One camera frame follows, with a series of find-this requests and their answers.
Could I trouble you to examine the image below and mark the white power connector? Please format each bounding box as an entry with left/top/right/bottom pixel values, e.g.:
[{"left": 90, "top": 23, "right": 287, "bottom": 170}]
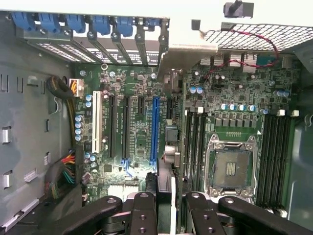
[{"left": 69, "top": 77, "right": 84, "bottom": 98}]

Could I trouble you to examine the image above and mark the silver rear port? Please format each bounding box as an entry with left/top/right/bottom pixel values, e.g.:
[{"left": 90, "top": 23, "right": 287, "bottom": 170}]
[
  {"left": 228, "top": 52, "right": 243, "bottom": 69},
  {"left": 244, "top": 52, "right": 258, "bottom": 74},
  {"left": 213, "top": 53, "right": 225, "bottom": 67}
]

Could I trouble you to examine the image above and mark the multicolour wire bundle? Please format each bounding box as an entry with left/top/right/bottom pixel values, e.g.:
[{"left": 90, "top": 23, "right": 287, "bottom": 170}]
[{"left": 45, "top": 149, "right": 83, "bottom": 204}]

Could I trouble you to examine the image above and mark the white expansion slot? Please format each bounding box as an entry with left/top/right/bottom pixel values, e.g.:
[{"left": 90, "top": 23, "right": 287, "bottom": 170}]
[{"left": 91, "top": 90, "right": 103, "bottom": 154}]

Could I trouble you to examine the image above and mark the silver locking lever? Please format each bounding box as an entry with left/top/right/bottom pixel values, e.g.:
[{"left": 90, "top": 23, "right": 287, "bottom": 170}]
[{"left": 251, "top": 144, "right": 259, "bottom": 196}]

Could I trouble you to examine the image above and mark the black sleeved cable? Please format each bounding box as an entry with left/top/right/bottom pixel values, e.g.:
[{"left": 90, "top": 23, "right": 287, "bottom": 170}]
[{"left": 46, "top": 75, "right": 77, "bottom": 147}]

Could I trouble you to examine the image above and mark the blue expansion slot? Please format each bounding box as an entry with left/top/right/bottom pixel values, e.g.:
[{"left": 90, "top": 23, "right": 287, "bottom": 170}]
[{"left": 149, "top": 96, "right": 161, "bottom": 167}]

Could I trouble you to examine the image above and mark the teal rear port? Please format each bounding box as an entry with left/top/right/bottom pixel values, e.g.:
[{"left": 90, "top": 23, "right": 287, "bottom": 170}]
[{"left": 256, "top": 55, "right": 282, "bottom": 70}]

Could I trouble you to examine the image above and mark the silver CPU socket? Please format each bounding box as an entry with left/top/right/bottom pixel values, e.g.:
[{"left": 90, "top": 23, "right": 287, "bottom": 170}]
[{"left": 204, "top": 133, "right": 260, "bottom": 199}]

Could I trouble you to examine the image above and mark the green motherboard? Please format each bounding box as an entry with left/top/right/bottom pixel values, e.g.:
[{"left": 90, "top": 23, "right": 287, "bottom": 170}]
[{"left": 73, "top": 55, "right": 302, "bottom": 217}]

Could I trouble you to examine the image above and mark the black RAM slot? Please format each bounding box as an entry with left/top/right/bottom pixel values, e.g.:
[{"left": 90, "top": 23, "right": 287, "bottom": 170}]
[
  {"left": 278, "top": 114, "right": 293, "bottom": 209},
  {"left": 271, "top": 114, "right": 287, "bottom": 209},
  {"left": 256, "top": 114, "right": 273, "bottom": 209},
  {"left": 264, "top": 114, "right": 280, "bottom": 209}
]

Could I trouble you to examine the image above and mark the black open PC case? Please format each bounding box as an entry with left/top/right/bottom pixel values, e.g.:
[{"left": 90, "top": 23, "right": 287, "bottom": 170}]
[{"left": 0, "top": 9, "right": 313, "bottom": 235}]

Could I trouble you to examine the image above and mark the short black expansion slot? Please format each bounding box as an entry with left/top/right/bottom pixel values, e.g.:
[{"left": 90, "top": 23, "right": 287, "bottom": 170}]
[{"left": 137, "top": 96, "right": 145, "bottom": 116}]

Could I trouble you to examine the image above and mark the red black twisted wire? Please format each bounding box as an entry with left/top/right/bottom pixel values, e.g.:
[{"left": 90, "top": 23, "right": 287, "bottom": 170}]
[{"left": 199, "top": 27, "right": 281, "bottom": 81}]

